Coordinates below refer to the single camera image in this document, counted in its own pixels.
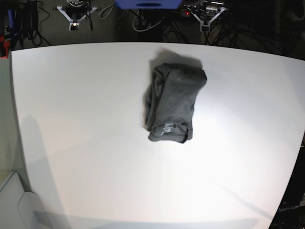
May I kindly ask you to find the blue box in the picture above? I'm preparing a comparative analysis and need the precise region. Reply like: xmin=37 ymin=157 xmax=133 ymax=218
xmin=115 ymin=0 xmax=182 ymax=10

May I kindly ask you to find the white cable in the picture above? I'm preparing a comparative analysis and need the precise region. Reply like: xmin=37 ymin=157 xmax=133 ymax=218
xmin=132 ymin=14 xmax=165 ymax=32

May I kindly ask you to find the dark grey t-shirt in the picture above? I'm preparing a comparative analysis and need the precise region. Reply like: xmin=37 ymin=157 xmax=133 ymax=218
xmin=145 ymin=63 xmax=207 ymax=144

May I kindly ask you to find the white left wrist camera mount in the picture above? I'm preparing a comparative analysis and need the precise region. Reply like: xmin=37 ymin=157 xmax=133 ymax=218
xmin=183 ymin=0 xmax=229 ymax=32

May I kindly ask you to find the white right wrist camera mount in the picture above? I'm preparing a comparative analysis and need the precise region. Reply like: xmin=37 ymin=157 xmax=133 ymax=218
xmin=52 ymin=1 xmax=99 ymax=31

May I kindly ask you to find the grey chair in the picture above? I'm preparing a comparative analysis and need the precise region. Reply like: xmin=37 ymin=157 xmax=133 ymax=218
xmin=0 ymin=172 xmax=52 ymax=229

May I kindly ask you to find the black equipment with cables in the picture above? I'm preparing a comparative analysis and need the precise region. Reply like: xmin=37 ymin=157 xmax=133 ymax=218
xmin=0 ymin=0 xmax=51 ymax=50

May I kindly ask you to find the black power strip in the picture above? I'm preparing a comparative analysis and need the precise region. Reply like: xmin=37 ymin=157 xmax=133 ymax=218
xmin=165 ymin=9 xmax=203 ymax=20

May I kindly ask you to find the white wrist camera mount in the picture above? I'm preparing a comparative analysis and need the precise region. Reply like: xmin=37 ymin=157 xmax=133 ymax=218
xmin=52 ymin=1 xmax=99 ymax=31
xmin=183 ymin=0 xmax=229 ymax=32

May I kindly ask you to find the red clamp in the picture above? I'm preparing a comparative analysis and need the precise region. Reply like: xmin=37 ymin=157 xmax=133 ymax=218
xmin=0 ymin=35 xmax=10 ymax=59

